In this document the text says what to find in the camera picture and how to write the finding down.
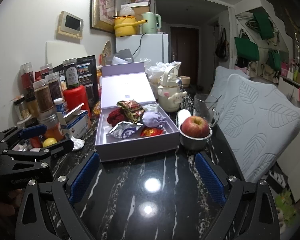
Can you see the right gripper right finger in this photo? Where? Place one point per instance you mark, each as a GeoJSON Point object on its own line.
{"type": "Point", "coordinates": [247, 209]}

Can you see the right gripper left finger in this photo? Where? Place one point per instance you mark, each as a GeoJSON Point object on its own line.
{"type": "Point", "coordinates": [34, 218]}

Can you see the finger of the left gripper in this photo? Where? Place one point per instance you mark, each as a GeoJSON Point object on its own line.
{"type": "Point", "coordinates": [15, 134]}
{"type": "Point", "coordinates": [56, 150]}

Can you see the red fuzzy soft object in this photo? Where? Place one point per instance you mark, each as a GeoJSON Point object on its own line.
{"type": "Point", "coordinates": [116, 116]}

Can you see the silver purple snack packet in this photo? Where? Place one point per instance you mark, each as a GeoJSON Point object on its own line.
{"type": "Point", "coordinates": [124, 129]}

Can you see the nutritious cereal packet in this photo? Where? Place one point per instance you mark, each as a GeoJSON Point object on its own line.
{"type": "Point", "coordinates": [133, 110]}

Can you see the red gold snack packet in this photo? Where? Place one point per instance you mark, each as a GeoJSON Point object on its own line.
{"type": "Point", "coordinates": [150, 132]}

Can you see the lavender satin pouch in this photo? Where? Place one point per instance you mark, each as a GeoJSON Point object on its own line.
{"type": "Point", "coordinates": [153, 119]}

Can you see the clear zip bag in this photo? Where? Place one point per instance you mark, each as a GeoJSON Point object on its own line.
{"type": "Point", "coordinates": [151, 107]}

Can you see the blue white carton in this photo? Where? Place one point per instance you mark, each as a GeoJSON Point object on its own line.
{"type": "Point", "coordinates": [76, 123]}

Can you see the green slippers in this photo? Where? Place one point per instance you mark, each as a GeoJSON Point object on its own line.
{"type": "Point", "coordinates": [284, 202]}

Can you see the red container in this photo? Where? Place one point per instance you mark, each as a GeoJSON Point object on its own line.
{"type": "Point", "coordinates": [75, 96]}

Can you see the white cabinet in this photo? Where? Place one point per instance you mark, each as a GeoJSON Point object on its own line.
{"type": "Point", "coordinates": [289, 161]}

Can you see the dark label bottle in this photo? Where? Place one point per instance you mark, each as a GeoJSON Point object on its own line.
{"type": "Point", "coordinates": [71, 73]}

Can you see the black product box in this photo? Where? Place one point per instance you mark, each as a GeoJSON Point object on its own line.
{"type": "Point", "coordinates": [87, 74]}

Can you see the small metal bowl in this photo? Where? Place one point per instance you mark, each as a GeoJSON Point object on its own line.
{"type": "Point", "coordinates": [194, 144]}

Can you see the leaf-pattern grey cushion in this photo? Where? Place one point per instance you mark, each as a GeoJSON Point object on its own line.
{"type": "Point", "coordinates": [259, 123]}

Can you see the lavender gift box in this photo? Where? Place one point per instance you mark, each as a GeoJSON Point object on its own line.
{"type": "Point", "coordinates": [128, 81]}

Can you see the red apple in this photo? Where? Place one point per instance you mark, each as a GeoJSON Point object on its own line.
{"type": "Point", "coordinates": [195, 127]}

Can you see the glass mug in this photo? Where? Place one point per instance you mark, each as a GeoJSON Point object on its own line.
{"type": "Point", "coordinates": [205, 107]}

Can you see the plastic bag of food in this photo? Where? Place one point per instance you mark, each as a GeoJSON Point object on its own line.
{"type": "Point", "coordinates": [155, 72]}

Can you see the cream cartoon water bottle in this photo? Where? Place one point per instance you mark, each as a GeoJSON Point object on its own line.
{"type": "Point", "coordinates": [170, 95]}

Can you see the white paper roll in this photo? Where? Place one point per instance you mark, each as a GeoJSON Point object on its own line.
{"type": "Point", "coordinates": [182, 115]}

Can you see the white mini fridge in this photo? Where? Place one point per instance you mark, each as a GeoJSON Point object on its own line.
{"type": "Point", "coordinates": [152, 48]}

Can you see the yellow pot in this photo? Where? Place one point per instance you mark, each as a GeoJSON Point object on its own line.
{"type": "Point", "coordinates": [127, 25]}

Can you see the gold framed picture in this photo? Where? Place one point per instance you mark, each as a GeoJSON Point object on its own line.
{"type": "Point", "coordinates": [102, 14]}

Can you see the green electric kettle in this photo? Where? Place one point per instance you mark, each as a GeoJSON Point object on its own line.
{"type": "Point", "coordinates": [153, 23]}

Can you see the green tote bag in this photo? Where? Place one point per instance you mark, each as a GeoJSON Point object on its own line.
{"type": "Point", "coordinates": [246, 48]}

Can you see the wall intercom panel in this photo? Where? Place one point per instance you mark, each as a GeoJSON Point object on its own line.
{"type": "Point", "coordinates": [70, 25]}

